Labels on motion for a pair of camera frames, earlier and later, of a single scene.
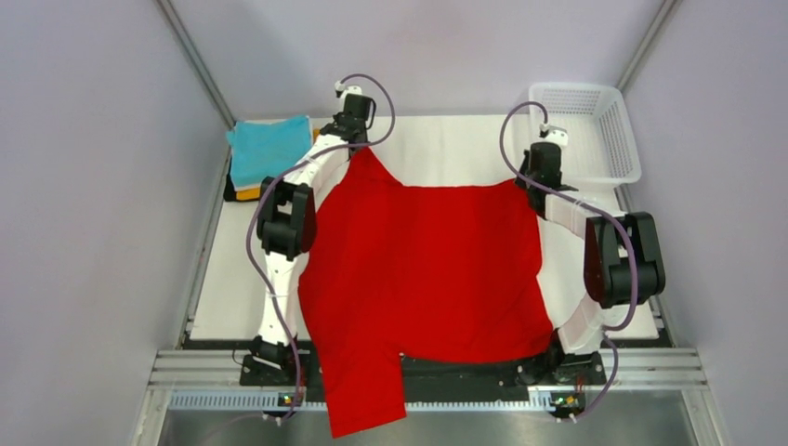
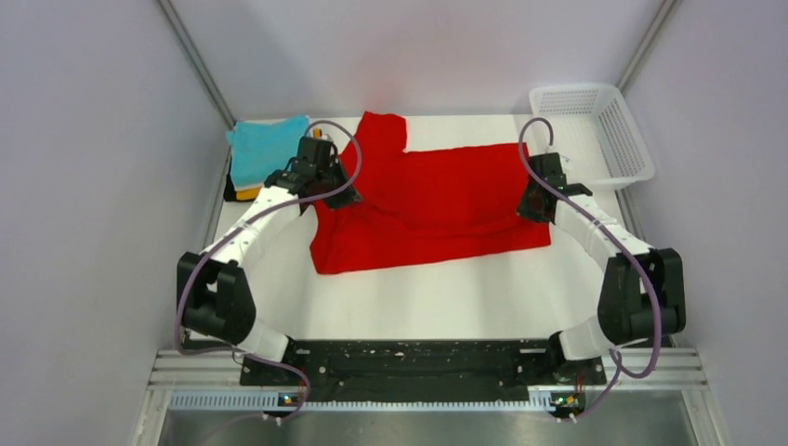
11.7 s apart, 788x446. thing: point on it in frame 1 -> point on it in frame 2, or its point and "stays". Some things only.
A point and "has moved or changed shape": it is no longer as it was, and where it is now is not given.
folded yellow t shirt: [253, 194] stays
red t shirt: [433, 271] has moved or changed shape
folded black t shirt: [229, 193] stays
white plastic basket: [600, 149] stays
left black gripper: [363, 129] -> [344, 199]
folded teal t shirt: [263, 150] stays
